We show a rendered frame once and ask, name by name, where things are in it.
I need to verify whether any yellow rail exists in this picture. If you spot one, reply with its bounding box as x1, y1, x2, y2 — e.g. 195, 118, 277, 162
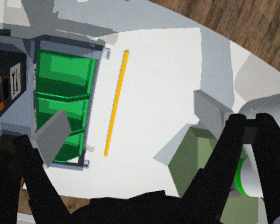
104, 51, 129, 157

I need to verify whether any green open bin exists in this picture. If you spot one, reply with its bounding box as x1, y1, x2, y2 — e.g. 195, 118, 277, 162
36, 93, 90, 133
53, 129, 85, 162
36, 49, 97, 98

